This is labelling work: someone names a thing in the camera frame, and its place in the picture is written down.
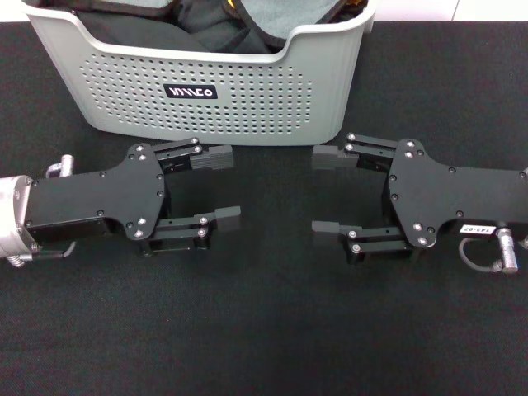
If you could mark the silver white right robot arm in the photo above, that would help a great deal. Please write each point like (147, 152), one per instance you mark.
(525, 173)

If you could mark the black tablecloth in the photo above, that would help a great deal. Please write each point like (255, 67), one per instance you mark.
(264, 330)

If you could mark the grey perforated storage box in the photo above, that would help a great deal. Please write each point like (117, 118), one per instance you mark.
(247, 103)

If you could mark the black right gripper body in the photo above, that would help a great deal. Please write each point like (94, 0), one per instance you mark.
(453, 194)

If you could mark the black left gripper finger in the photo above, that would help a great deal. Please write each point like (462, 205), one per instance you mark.
(181, 224)
(210, 158)

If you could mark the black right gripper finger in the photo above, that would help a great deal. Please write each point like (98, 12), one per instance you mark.
(330, 158)
(371, 241)

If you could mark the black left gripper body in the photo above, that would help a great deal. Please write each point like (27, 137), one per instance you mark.
(95, 198)

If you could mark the grey towel with black trim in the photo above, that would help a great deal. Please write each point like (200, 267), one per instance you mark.
(288, 12)

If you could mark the dark charcoal cloth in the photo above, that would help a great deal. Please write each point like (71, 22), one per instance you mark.
(222, 35)

